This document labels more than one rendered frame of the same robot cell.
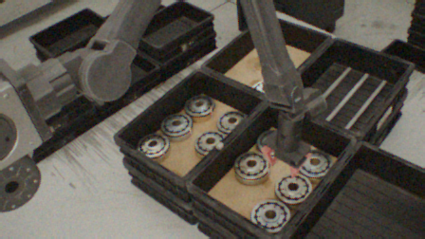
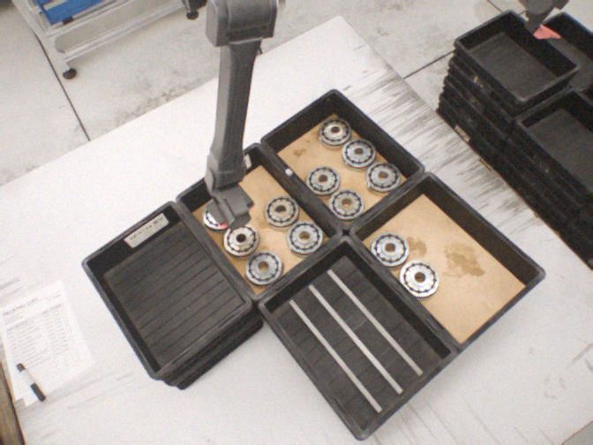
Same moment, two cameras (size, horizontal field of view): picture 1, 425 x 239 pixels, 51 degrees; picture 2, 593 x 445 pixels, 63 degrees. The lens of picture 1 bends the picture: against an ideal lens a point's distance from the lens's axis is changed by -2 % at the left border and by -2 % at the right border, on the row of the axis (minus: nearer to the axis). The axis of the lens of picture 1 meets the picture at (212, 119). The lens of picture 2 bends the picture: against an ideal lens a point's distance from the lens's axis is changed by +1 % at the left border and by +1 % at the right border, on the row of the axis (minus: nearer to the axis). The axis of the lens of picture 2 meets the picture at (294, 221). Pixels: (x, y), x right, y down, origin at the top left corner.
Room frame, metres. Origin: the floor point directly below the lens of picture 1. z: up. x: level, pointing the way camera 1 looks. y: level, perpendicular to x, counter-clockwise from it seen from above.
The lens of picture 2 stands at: (1.04, -0.72, 2.08)
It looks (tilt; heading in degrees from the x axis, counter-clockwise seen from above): 63 degrees down; 106
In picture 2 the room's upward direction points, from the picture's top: 11 degrees counter-clockwise
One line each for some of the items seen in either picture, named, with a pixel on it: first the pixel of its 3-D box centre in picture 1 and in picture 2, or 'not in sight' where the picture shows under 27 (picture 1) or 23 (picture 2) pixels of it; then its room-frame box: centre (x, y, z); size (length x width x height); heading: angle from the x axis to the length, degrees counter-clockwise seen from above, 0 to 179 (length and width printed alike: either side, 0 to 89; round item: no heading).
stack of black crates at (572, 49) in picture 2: not in sight; (560, 68); (1.97, 1.03, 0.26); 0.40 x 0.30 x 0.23; 127
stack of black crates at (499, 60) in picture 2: (54, 132); (499, 92); (1.65, 0.79, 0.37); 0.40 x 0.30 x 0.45; 127
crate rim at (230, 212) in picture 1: (273, 163); (257, 216); (0.78, -0.14, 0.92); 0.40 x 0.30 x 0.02; 134
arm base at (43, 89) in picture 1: (42, 89); not in sight; (0.55, 0.25, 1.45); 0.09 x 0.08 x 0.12; 37
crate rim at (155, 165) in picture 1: (192, 120); (340, 155); (1.00, 0.06, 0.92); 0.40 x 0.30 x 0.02; 134
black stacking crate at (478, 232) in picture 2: (267, 65); (439, 261); (1.27, -0.23, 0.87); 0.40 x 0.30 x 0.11; 134
